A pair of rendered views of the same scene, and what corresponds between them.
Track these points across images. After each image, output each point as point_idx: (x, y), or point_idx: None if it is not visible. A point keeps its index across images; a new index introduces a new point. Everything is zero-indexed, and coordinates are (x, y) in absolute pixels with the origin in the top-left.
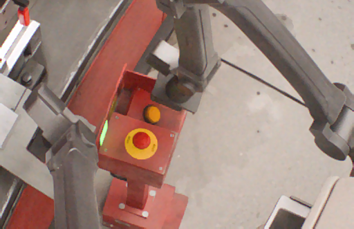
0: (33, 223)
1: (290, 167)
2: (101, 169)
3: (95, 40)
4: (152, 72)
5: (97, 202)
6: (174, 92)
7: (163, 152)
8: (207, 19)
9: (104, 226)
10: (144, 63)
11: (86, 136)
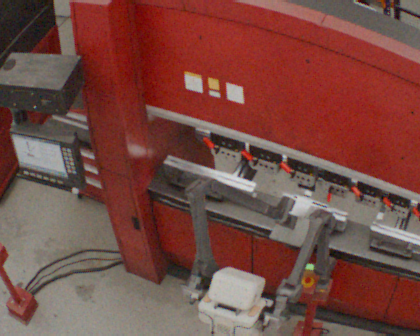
0: (276, 267)
1: None
2: (324, 323)
3: (344, 251)
4: (373, 333)
5: None
6: None
7: (304, 289)
8: (321, 241)
9: (294, 329)
10: (375, 326)
11: (276, 212)
